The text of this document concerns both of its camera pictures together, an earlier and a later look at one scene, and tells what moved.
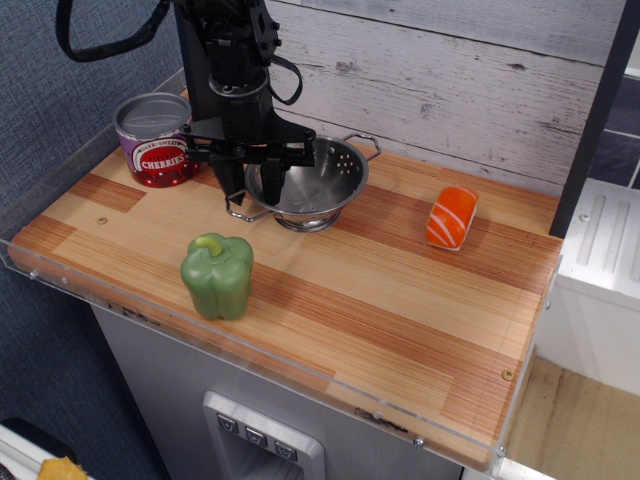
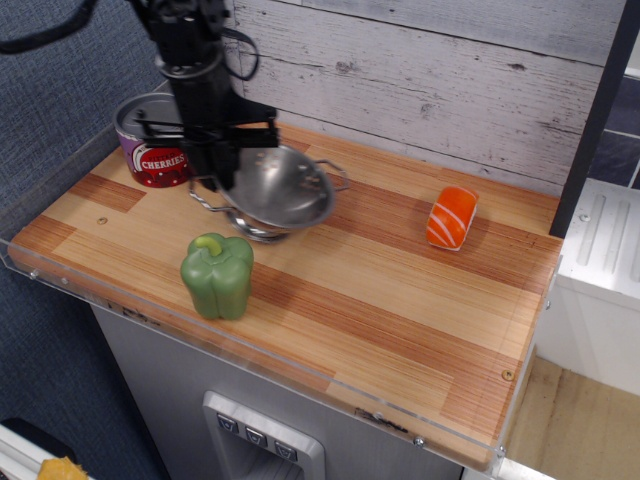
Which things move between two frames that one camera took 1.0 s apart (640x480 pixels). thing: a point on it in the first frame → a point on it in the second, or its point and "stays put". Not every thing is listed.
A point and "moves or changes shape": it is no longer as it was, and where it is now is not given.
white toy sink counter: [592, 319] stays put
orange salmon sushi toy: [451, 217] stays put
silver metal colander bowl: [314, 197] moves or changes shape
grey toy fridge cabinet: [211, 417] stays put
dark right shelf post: [596, 121] stays put
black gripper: [249, 131] → [215, 122]
